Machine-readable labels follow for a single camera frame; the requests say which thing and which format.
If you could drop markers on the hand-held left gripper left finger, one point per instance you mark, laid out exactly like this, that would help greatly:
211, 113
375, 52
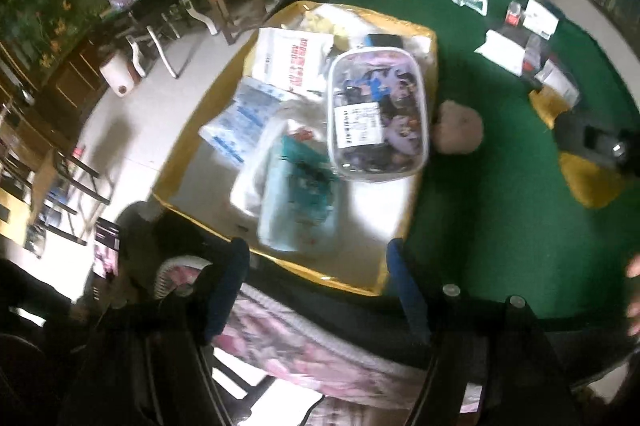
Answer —
227, 286

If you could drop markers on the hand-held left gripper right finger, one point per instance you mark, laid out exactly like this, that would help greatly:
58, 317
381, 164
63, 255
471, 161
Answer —
405, 286

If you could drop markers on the yellow black device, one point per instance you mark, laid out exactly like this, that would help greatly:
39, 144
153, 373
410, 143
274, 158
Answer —
585, 186

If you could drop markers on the yellow taped foam box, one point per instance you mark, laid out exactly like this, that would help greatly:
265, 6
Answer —
370, 216

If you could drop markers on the teal tissue pack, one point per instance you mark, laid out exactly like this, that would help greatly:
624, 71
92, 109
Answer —
300, 191

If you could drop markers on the blue white plastic pack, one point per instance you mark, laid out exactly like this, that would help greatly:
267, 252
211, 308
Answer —
240, 115

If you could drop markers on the clear pouch with printed figures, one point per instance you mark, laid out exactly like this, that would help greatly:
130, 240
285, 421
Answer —
375, 115

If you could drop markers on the white bag with red print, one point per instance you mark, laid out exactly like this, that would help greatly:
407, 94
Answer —
290, 55

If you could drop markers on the pale yellow cloth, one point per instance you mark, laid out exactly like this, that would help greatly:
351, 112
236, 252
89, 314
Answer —
320, 25

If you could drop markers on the white foam wrap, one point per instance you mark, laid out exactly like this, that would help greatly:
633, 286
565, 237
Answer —
340, 12

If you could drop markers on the person's right hand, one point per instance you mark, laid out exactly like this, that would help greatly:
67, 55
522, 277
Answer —
634, 301

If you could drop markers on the pink white round object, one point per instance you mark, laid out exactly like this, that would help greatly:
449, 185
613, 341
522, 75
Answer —
175, 277

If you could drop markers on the clear bag with label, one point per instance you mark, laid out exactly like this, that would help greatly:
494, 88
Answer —
555, 78

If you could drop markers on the clear plastic tube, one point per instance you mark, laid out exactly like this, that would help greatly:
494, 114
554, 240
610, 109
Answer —
532, 55

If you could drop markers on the pink floral clothing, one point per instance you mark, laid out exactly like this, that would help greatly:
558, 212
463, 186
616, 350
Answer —
325, 356

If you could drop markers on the white flat packet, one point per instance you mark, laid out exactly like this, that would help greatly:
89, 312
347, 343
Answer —
502, 51

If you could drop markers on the small white box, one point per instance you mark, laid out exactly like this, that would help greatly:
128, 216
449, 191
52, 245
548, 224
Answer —
540, 18

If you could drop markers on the pink plush toy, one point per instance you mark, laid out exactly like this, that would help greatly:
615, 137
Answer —
457, 128

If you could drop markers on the clear box with red end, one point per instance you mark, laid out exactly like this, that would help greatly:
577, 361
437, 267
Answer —
512, 18

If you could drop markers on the dark grey cloth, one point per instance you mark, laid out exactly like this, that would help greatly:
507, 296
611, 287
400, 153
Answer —
385, 40

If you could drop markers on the brown wooden cabinet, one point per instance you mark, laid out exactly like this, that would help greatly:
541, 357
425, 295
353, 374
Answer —
75, 75

